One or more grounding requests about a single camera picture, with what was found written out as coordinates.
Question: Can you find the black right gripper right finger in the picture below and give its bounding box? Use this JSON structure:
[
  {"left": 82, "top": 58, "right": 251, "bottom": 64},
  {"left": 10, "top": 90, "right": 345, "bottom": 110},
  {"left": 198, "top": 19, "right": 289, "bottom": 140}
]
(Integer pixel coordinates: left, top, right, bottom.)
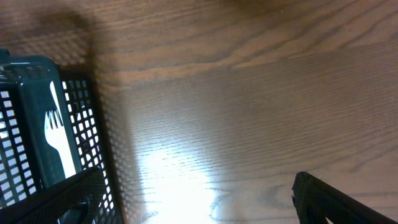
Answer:
[{"left": 292, "top": 172, "right": 397, "bottom": 224}]

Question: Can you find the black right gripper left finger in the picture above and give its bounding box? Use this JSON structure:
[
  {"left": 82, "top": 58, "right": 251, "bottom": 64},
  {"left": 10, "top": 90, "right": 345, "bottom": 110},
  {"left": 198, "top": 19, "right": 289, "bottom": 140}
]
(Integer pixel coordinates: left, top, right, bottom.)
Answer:
[{"left": 1, "top": 167, "right": 106, "bottom": 223}]

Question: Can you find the white plastic fork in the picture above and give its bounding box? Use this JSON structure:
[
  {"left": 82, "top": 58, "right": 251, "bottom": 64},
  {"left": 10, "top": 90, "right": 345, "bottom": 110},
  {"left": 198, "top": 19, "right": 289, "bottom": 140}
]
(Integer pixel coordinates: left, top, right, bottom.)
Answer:
[{"left": 44, "top": 81, "right": 76, "bottom": 178}]

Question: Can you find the black plastic basket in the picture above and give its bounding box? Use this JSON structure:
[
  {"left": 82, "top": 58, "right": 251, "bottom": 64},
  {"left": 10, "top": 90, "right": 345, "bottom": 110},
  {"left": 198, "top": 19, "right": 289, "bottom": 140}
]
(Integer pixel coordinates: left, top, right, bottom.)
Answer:
[{"left": 1, "top": 50, "right": 122, "bottom": 223}]

